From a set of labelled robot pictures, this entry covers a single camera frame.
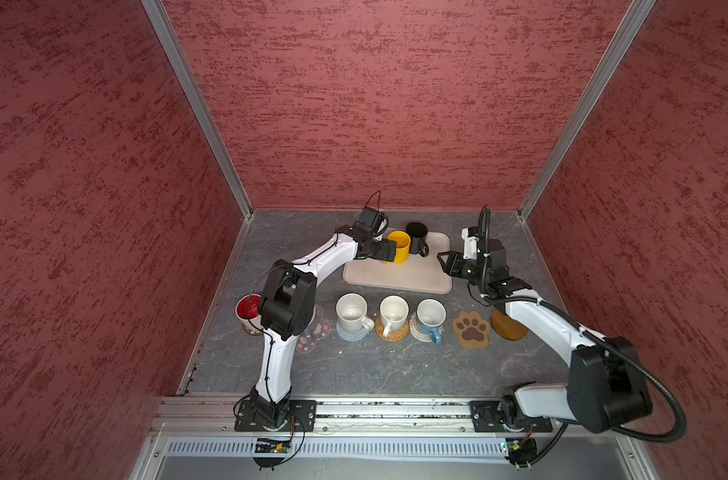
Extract beige serving tray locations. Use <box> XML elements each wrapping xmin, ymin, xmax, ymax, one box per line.
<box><xmin>342</xmin><ymin>231</ymin><xmax>452</xmax><ymax>294</ymax></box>

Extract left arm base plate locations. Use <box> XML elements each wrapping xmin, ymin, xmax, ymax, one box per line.
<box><xmin>234</xmin><ymin>397</ymin><xmax>318</xmax><ymax>433</ymax></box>

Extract aluminium mounting rail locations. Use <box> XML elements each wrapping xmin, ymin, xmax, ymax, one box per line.
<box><xmin>150</xmin><ymin>395</ymin><xmax>635</xmax><ymax>438</ymax></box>

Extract amber round coaster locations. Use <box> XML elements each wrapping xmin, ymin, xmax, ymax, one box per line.
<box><xmin>241</xmin><ymin>324</ymin><xmax>263</xmax><ymax>337</ymax></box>

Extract beige woven spiral coaster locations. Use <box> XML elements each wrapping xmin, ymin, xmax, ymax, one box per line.
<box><xmin>409</xmin><ymin>314</ymin><xmax>434</xmax><ymax>343</ymax></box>

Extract brown round wooden coaster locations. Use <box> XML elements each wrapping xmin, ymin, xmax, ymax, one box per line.
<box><xmin>490</xmin><ymin>309</ymin><xmax>529</xmax><ymax>341</ymax></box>

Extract light blue mug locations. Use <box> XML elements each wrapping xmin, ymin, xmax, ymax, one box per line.
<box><xmin>416</xmin><ymin>299</ymin><xmax>446</xmax><ymax>345</ymax></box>

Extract pink flower coaster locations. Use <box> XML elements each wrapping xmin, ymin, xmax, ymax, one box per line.
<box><xmin>296</xmin><ymin>304</ymin><xmax>331</xmax><ymax>353</ymax></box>

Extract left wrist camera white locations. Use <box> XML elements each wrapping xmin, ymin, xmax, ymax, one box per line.
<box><xmin>356</xmin><ymin>190</ymin><xmax>388</xmax><ymax>238</ymax></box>

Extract brown woven rattan coaster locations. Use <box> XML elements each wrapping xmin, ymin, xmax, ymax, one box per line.
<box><xmin>375</xmin><ymin>317</ymin><xmax>410</xmax><ymax>342</ymax></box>

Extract white mug red inside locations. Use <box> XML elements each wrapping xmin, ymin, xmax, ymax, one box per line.
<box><xmin>235</xmin><ymin>293</ymin><xmax>262</xmax><ymax>331</ymax></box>

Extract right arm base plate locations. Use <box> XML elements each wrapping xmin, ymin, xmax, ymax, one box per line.
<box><xmin>469</xmin><ymin>396</ymin><xmax>553</xmax><ymax>434</ymax></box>

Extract yellow mug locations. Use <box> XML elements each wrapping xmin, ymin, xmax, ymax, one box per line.
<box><xmin>388</xmin><ymin>231</ymin><xmax>411</xmax><ymax>264</ymax></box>

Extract black mug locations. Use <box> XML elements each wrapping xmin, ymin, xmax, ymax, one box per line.
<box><xmin>405</xmin><ymin>222</ymin><xmax>430</xmax><ymax>258</ymax></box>

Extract grey round coaster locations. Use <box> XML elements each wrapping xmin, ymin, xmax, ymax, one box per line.
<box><xmin>336</xmin><ymin>322</ymin><xmax>369</xmax><ymax>343</ymax></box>

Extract brown paw coaster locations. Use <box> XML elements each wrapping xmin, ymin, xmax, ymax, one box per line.
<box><xmin>451</xmin><ymin>311</ymin><xmax>491</xmax><ymax>350</ymax></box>

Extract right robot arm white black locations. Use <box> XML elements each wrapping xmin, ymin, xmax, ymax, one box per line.
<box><xmin>437</xmin><ymin>239</ymin><xmax>687</xmax><ymax>443</ymax></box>

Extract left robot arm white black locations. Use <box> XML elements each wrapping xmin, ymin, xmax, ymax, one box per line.
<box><xmin>249</xmin><ymin>226</ymin><xmax>397</xmax><ymax>429</ymax></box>

